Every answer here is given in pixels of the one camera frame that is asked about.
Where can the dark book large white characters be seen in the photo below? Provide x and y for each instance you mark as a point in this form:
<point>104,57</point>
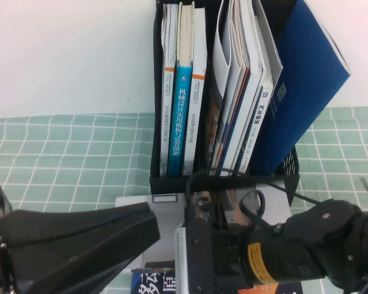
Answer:
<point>153,283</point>

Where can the large blue cover book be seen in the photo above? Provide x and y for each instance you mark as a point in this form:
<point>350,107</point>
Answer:
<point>300,76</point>

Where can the dark picture cover magazine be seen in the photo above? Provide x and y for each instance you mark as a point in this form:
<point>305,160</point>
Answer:
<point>213,113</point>

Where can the thin beige edged magazine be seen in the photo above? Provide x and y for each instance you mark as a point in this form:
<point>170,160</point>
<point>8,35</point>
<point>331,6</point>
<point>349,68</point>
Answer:
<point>237,46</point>

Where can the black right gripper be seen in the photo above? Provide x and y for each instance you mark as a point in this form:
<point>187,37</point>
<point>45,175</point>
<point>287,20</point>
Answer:
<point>202,245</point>

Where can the green checked tablecloth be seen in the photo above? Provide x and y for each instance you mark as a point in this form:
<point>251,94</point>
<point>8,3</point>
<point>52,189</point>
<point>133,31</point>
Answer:
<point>64,153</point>

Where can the white AgileX robotics brochure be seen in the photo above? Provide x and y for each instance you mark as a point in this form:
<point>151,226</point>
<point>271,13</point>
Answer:
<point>168,214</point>

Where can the white ribbed strip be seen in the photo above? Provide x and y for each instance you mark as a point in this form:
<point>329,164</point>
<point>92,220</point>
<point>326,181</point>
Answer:
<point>181,260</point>

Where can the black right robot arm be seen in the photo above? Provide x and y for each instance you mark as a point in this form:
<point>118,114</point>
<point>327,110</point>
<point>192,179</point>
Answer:
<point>325,229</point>

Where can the worn white book orange band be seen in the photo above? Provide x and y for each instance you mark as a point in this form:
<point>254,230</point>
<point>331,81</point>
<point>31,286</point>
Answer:
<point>165,107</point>

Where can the white automobile suspension book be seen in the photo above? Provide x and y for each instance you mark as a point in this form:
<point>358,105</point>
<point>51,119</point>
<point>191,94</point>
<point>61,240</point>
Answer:
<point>260,116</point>

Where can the blue mechanical design book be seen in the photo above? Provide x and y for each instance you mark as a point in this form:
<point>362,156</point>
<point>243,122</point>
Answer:
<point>179,122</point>

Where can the black mesh book holder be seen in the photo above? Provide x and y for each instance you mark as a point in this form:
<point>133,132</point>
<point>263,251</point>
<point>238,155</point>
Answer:
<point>171,183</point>

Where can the white curled cover magazine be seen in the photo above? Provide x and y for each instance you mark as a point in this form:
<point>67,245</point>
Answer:
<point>222,46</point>

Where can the leaning magazines stack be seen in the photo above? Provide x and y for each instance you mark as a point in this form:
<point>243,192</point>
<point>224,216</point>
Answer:
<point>236,144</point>

